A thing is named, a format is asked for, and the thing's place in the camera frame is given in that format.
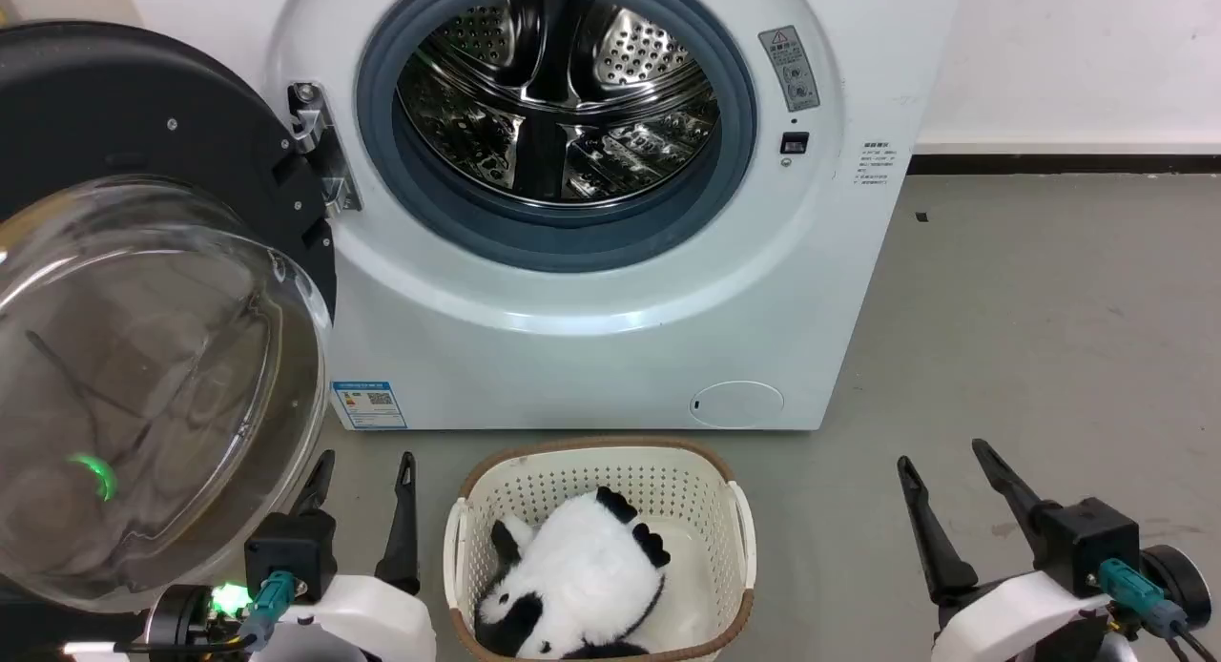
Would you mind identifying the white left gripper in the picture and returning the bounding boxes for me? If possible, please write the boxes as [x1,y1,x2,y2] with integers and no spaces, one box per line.
[256,449,438,662]

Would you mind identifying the white front-load washing machine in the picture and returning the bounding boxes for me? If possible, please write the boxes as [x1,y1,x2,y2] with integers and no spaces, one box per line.
[120,0,968,432]

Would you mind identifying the metal door hinge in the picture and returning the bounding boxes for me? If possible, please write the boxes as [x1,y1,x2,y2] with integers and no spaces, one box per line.
[287,82,362,216]

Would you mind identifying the teal-plug gripper cable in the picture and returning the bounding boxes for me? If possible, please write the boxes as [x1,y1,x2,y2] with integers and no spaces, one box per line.
[114,570,299,655]
[1097,558,1217,662]

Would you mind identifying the black round glass washer door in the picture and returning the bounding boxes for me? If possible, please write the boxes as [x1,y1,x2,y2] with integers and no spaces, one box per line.
[0,20,339,613]

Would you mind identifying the black and white panda plush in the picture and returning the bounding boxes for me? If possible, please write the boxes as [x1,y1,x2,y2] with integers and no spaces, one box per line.
[474,486,673,660]

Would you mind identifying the teal-plug right gripper cable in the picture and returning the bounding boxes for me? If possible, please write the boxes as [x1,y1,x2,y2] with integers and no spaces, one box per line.
[1097,558,1217,662]

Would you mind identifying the stainless steel perforated drum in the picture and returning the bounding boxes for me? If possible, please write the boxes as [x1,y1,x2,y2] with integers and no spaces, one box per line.
[395,0,721,207]

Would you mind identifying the black wall baseboard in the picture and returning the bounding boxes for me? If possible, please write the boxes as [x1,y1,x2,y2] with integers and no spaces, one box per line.
[906,154,1221,176]

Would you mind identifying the blue energy label sticker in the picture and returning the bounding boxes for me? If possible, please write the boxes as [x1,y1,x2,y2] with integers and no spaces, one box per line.
[330,382,408,431]

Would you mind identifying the grey warning sticker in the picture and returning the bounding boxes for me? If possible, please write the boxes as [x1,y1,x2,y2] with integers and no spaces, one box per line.
[758,26,821,114]

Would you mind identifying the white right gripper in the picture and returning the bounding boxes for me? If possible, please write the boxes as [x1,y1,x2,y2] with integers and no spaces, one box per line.
[896,438,1119,662]

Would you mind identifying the round white filter cover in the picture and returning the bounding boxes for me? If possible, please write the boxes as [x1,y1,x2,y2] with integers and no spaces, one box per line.
[690,381,785,428]

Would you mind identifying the teal-plug left gripper cable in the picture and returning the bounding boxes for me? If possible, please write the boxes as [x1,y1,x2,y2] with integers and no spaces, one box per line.
[114,570,299,655]

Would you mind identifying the cream plastic laundry basket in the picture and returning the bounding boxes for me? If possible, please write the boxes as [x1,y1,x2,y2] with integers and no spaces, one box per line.
[444,437,757,662]

